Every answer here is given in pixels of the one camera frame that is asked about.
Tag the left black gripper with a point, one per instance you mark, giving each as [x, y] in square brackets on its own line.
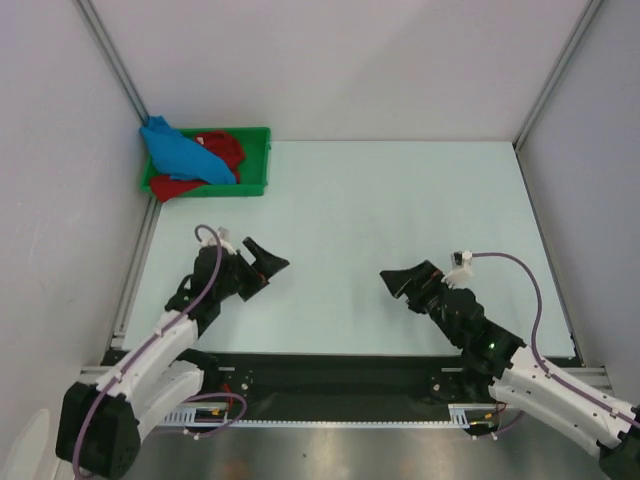
[266, 265]

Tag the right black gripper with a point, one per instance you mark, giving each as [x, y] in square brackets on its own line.
[402, 281]

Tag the blue polo shirt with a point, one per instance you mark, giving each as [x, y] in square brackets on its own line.
[181, 158]

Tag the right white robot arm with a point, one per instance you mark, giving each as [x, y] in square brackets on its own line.
[512, 370]

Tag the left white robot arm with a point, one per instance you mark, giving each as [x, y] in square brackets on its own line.
[103, 424]

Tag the green plastic bin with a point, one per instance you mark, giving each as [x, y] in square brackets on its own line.
[253, 170]

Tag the red t shirt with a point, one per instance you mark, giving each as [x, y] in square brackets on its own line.
[220, 143]

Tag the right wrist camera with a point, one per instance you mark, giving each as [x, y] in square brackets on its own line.
[461, 270]

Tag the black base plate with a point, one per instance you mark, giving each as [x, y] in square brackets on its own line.
[344, 389]

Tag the right white cable duct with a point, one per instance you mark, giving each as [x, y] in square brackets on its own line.
[495, 416]

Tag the white cable duct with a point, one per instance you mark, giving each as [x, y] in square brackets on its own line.
[197, 416]
[495, 416]

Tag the left white cable duct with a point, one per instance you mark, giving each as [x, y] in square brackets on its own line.
[197, 416]

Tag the front aluminium rail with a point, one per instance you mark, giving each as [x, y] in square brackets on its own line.
[595, 377]

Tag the left aluminium frame post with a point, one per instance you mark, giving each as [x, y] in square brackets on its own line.
[106, 46]

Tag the aluminium frame post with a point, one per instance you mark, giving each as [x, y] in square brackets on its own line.
[558, 70]
[106, 46]

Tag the right aluminium frame post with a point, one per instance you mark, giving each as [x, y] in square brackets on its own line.
[558, 70]

